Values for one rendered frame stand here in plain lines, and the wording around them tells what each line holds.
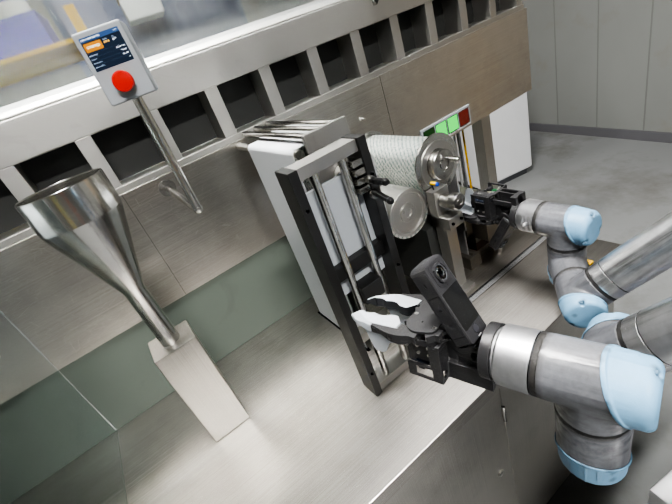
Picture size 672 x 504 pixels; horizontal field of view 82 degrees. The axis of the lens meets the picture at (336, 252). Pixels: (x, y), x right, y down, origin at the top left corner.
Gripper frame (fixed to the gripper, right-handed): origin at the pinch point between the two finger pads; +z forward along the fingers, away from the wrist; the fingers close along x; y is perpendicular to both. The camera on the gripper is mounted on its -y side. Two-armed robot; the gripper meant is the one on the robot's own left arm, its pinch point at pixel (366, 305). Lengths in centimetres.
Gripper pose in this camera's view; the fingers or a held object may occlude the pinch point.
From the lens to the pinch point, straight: 60.5
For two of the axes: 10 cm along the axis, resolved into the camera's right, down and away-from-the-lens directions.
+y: 2.3, 8.9, 4.0
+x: 6.3, -4.5, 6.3
